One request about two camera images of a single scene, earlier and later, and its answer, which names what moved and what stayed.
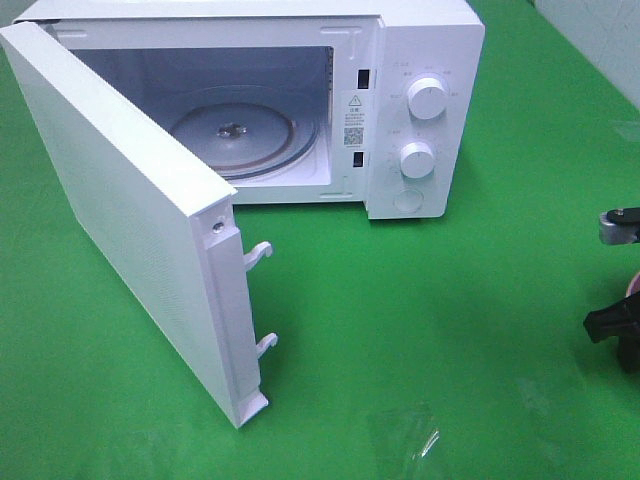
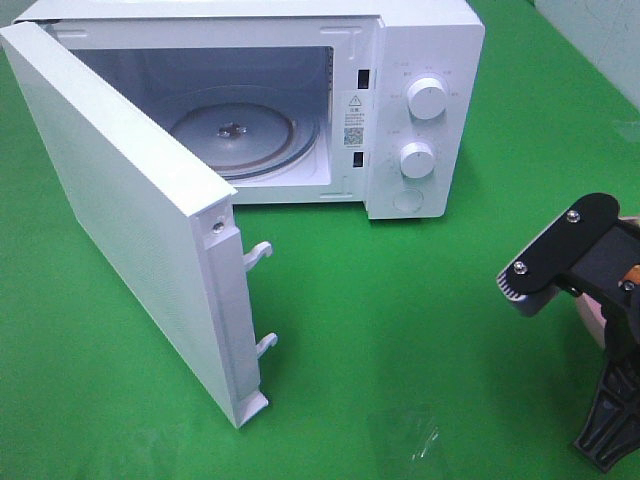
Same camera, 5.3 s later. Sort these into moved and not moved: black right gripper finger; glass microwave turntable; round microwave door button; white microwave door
Moved: black right gripper finger
Not moved: round microwave door button; white microwave door; glass microwave turntable
